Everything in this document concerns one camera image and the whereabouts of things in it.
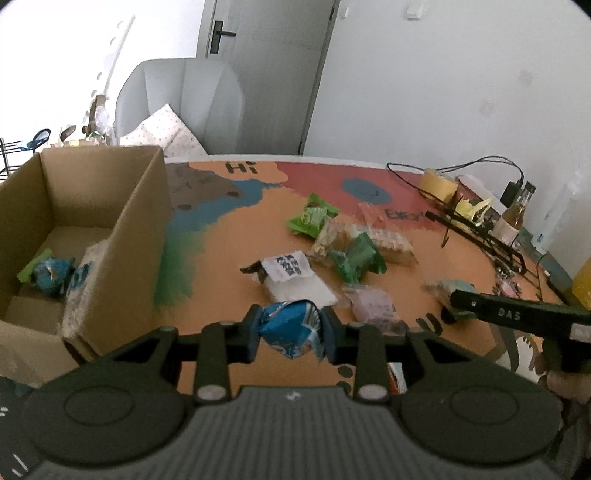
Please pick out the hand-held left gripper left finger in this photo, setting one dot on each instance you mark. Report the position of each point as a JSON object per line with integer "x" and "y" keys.
{"x": 253, "y": 333}

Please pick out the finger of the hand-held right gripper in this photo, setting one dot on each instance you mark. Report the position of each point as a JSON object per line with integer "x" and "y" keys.
{"x": 468, "y": 302}

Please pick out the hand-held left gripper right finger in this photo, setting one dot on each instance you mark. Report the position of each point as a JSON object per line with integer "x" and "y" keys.
{"x": 328, "y": 333}

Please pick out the teal snack packet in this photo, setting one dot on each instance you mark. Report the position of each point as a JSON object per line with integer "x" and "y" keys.
{"x": 442, "y": 288}

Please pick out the white packet with black label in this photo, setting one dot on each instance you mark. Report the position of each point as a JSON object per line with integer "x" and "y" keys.
{"x": 295, "y": 284}

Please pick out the dark green snack packet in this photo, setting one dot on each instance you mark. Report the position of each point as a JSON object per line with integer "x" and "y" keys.
{"x": 360, "y": 256}

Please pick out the brown cardboard box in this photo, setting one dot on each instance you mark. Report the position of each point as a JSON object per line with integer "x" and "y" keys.
{"x": 134, "y": 207}

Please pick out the person's right hand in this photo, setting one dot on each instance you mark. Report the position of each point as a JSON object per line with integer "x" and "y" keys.
{"x": 565, "y": 385}

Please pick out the pale purple snack packet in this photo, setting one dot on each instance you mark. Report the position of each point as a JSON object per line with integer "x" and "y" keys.
{"x": 374, "y": 307}

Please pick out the orange bottle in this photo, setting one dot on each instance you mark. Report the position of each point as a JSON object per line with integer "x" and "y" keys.
{"x": 582, "y": 286}

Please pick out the red and white snack packet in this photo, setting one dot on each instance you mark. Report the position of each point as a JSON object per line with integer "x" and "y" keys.
{"x": 396, "y": 378}

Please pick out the brown glass bottle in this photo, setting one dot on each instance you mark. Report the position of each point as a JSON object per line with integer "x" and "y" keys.
{"x": 510, "y": 221}

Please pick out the crumpled yellow wrapper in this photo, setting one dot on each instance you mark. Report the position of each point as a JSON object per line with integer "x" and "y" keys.
{"x": 471, "y": 210}

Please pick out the clear cracker packet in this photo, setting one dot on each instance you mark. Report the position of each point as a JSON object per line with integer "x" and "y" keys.
{"x": 334, "y": 237}

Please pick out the colourful printed table mat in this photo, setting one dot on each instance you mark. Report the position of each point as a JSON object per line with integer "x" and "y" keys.
{"x": 231, "y": 240}

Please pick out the clear wafer packet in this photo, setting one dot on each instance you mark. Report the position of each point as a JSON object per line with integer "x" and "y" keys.
{"x": 392, "y": 242}

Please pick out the translucent white bottle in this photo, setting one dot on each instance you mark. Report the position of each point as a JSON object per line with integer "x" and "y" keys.
{"x": 561, "y": 212}

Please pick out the white power strip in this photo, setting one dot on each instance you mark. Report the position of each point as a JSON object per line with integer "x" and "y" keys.
{"x": 475, "y": 187}

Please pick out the black charger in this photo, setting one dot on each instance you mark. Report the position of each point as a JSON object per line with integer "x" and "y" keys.
{"x": 510, "y": 193}

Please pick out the light green snack packet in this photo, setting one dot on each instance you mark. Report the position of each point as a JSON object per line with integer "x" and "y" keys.
{"x": 314, "y": 217}

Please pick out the yellow tape roll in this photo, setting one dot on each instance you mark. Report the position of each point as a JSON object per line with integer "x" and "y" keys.
{"x": 436, "y": 184}

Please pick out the pink transparent snack packet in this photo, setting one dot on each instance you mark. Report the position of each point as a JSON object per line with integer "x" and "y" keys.
{"x": 374, "y": 213}

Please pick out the white and blue snack bag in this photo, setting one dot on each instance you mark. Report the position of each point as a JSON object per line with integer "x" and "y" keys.
{"x": 85, "y": 277}

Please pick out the small blue snack packet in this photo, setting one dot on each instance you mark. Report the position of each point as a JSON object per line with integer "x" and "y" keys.
{"x": 51, "y": 274}

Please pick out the dotted beige pillow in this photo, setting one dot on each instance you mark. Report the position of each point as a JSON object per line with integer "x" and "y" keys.
{"x": 161, "y": 129}

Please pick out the grey armchair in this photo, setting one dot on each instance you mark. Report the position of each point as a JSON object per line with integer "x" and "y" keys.
{"x": 194, "y": 92}

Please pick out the grey door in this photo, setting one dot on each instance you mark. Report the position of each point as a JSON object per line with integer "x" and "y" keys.
{"x": 277, "y": 69}

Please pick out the blue item on rack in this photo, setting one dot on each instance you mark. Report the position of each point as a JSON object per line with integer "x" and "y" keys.
{"x": 39, "y": 137}

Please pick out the black metal shoe rack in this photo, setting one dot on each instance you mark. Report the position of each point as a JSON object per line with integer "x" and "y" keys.
{"x": 3, "y": 157}

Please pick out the white light switch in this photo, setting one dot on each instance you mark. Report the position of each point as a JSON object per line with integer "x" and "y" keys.
{"x": 415, "y": 9}

